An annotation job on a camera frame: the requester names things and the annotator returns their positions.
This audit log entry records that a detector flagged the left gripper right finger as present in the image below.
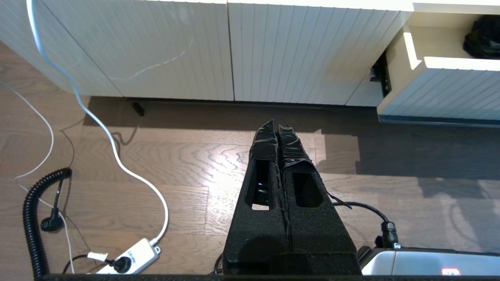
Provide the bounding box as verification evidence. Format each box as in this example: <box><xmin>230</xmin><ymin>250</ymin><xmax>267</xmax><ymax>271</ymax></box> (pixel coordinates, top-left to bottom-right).
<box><xmin>277</xmin><ymin>124</ymin><xmax>363</xmax><ymax>275</ymax></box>

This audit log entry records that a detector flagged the thick white power cable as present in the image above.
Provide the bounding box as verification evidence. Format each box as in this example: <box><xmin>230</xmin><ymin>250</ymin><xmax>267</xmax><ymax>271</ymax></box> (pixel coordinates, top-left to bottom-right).
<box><xmin>25</xmin><ymin>0</ymin><xmax>170</xmax><ymax>247</ymax></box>

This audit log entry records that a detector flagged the thin white cable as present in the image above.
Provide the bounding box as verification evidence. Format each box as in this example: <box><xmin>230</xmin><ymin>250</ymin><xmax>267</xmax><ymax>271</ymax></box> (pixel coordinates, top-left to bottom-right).
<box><xmin>0</xmin><ymin>80</ymin><xmax>75</xmax><ymax>274</ymax></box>

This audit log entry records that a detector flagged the black umbrella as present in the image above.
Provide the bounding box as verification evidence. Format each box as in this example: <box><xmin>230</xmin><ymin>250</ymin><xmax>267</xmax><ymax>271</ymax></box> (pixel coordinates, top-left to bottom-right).
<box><xmin>463</xmin><ymin>15</ymin><xmax>500</xmax><ymax>60</ymax></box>

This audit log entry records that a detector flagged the white power strip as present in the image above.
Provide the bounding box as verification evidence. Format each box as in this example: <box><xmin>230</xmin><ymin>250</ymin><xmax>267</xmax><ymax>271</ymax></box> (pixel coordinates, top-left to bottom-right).
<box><xmin>96</xmin><ymin>238</ymin><xmax>161</xmax><ymax>275</ymax></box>

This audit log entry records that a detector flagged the white cream TV cabinet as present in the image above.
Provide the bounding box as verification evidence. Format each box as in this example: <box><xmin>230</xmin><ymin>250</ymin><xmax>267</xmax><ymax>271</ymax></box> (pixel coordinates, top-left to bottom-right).
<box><xmin>0</xmin><ymin>0</ymin><xmax>500</xmax><ymax>108</ymax></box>

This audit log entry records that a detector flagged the white cabinet drawer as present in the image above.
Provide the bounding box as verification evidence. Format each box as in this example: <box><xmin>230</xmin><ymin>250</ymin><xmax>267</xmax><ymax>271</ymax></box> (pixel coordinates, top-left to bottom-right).
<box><xmin>376</xmin><ymin>23</ymin><xmax>500</xmax><ymax>128</ymax></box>

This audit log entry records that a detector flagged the black plug with tagged cord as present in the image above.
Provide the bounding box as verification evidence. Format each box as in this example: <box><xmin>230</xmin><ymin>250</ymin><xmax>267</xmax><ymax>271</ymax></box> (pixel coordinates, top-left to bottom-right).
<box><xmin>62</xmin><ymin>252</ymin><xmax>132</xmax><ymax>275</ymax></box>

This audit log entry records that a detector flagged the black drawer slide rail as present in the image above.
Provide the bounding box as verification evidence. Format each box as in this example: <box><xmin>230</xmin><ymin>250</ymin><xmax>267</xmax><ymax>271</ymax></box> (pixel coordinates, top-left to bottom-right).
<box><xmin>369</xmin><ymin>51</ymin><xmax>393</xmax><ymax>99</ymax></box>

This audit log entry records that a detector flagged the black coiled cable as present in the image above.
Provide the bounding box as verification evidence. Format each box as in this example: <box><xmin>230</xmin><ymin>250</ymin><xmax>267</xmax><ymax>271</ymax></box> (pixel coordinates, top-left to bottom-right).
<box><xmin>21</xmin><ymin>167</ymin><xmax>73</xmax><ymax>279</ymax></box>

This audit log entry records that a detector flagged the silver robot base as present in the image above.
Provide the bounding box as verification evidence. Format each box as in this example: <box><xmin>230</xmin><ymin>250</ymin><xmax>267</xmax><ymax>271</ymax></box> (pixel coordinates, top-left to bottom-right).
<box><xmin>357</xmin><ymin>246</ymin><xmax>500</xmax><ymax>276</ymax></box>

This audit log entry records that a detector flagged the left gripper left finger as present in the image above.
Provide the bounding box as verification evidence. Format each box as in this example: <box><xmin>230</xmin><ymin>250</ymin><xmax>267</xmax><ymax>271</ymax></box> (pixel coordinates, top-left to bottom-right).
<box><xmin>222</xmin><ymin>118</ymin><xmax>292</xmax><ymax>275</ymax></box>

